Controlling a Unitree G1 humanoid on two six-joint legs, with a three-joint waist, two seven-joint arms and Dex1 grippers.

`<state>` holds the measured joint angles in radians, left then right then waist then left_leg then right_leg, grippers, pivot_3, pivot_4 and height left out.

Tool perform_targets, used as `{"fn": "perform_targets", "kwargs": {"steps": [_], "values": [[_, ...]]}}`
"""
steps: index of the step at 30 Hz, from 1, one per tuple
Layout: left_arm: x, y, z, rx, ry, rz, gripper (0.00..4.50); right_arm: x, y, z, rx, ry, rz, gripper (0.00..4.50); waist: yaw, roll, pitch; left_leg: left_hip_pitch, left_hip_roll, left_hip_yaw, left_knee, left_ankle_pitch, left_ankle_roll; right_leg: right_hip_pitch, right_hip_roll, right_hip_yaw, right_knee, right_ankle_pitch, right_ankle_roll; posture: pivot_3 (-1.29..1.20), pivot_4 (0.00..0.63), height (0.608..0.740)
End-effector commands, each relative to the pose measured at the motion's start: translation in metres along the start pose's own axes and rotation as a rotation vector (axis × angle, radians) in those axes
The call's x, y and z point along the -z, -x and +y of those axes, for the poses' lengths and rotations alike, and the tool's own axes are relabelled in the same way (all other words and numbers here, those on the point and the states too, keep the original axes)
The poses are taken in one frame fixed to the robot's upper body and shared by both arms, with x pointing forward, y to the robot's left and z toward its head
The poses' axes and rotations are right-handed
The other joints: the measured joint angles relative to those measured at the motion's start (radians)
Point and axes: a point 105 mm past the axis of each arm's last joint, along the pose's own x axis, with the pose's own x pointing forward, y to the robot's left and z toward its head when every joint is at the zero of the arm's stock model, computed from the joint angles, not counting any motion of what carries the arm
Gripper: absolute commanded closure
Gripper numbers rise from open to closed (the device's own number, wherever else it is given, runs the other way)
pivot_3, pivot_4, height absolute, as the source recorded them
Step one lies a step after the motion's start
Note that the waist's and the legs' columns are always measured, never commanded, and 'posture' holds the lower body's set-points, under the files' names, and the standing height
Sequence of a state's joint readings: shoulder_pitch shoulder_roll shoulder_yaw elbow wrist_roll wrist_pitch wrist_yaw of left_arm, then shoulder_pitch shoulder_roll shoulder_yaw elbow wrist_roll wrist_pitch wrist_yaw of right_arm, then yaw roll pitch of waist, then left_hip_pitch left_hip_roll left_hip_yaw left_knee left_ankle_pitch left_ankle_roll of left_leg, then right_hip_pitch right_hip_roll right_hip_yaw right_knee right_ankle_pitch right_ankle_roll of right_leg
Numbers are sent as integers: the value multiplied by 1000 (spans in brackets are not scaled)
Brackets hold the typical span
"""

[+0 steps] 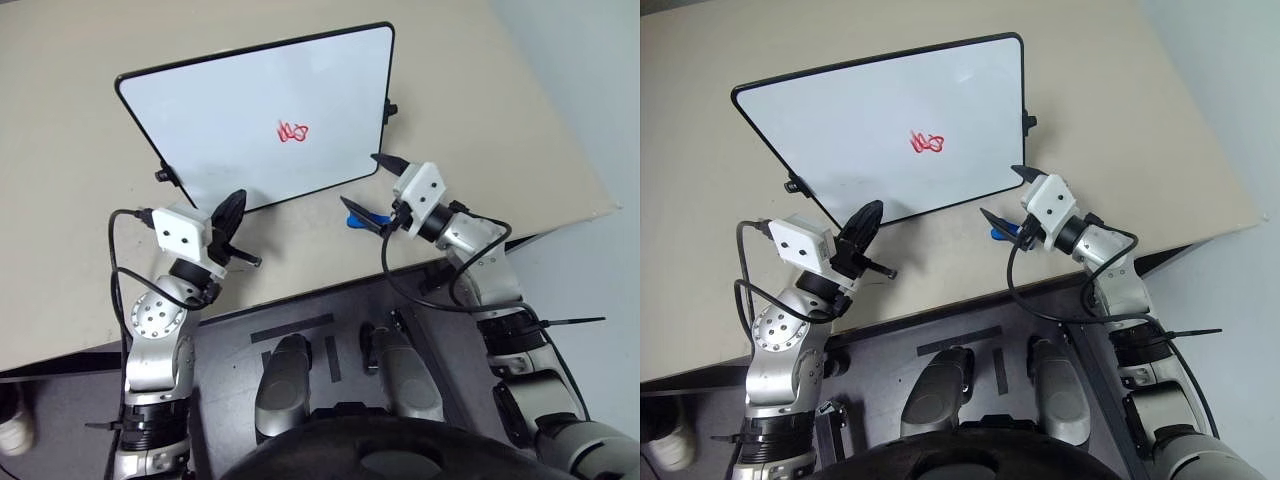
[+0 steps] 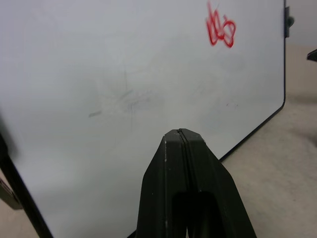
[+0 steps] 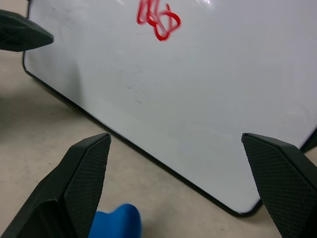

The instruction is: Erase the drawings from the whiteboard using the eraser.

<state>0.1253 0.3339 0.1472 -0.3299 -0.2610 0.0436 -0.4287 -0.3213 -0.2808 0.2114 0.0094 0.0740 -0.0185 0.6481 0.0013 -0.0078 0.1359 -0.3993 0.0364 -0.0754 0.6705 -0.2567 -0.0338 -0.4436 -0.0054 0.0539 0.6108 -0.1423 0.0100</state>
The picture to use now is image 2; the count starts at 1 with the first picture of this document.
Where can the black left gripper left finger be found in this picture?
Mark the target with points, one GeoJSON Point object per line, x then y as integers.
{"type": "Point", "coordinates": [158, 188]}

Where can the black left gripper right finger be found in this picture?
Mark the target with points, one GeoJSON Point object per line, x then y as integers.
{"type": "Point", "coordinates": [210, 188]}

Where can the black-framed whiteboard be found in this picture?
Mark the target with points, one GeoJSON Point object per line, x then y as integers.
{"type": "Point", "coordinates": [138, 81]}

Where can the black whiteboard stand foot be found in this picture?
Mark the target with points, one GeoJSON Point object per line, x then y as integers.
{"type": "Point", "coordinates": [7, 188]}

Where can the red marker scribble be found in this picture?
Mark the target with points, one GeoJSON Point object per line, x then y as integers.
{"type": "Point", "coordinates": [220, 28]}

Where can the black pointed object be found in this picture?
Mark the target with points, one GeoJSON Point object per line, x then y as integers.
{"type": "Point", "coordinates": [312, 55]}

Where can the black whiteboard clamp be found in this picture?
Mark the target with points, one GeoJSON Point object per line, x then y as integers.
{"type": "Point", "coordinates": [288, 22]}

